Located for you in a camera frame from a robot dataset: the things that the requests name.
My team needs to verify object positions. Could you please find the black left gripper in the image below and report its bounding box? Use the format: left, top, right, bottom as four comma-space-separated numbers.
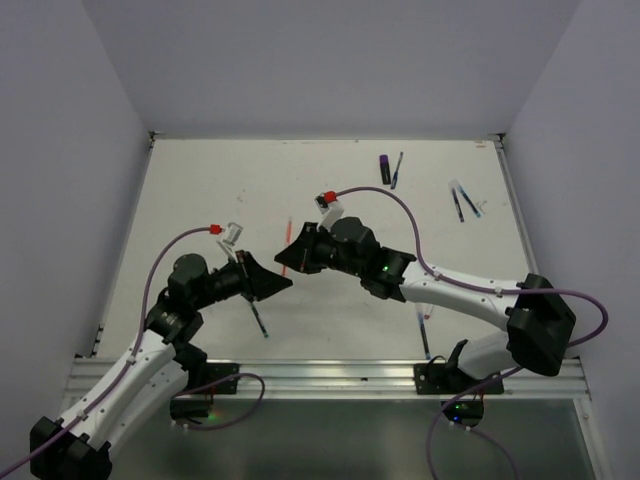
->
192, 249, 292, 310

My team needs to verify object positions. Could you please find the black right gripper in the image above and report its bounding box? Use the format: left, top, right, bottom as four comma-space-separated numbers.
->
275, 220, 364, 278

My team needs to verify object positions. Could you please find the orange clear pen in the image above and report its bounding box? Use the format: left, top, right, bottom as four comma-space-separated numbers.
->
281, 216, 293, 277

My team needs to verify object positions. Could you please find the green gel pen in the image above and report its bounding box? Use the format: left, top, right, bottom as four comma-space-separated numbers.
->
248, 301, 269, 339

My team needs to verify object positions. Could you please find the pink capped white marker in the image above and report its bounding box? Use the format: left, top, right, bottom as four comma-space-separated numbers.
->
422, 304, 434, 321

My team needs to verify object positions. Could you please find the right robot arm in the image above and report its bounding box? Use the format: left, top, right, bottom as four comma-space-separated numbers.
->
275, 217, 576, 393

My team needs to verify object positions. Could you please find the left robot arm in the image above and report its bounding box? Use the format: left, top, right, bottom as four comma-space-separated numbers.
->
29, 251, 293, 479

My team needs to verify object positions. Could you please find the blue ballpoint pen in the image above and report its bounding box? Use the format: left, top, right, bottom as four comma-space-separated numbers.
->
390, 151, 404, 190

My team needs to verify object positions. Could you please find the dark blue gel pen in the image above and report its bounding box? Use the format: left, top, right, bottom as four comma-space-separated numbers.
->
448, 180, 465, 223

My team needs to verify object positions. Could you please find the teal gel pen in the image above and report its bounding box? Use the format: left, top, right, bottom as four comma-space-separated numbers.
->
456, 183, 482, 218

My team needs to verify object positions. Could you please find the purple capped black marker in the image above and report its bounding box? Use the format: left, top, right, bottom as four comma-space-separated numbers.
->
379, 154, 391, 185

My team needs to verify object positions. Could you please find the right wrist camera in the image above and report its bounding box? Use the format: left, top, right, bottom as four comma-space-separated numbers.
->
315, 191, 344, 231

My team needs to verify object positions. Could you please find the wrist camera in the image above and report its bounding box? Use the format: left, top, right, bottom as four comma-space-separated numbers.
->
216, 222, 244, 262
315, 191, 344, 231

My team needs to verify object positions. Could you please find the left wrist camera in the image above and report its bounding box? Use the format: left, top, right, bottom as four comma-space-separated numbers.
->
216, 222, 244, 262

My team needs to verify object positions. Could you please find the aluminium mounting rail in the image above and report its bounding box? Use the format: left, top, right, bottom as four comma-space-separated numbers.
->
64, 355, 591, 401

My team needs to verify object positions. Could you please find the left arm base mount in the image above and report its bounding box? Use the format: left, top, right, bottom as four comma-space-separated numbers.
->
169, 362, 240, 424

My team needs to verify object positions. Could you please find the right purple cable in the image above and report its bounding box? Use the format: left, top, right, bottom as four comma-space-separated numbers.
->
324, 186, 610, 480

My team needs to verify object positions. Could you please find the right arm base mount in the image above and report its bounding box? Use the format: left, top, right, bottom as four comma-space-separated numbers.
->
413, 340, 504, 429

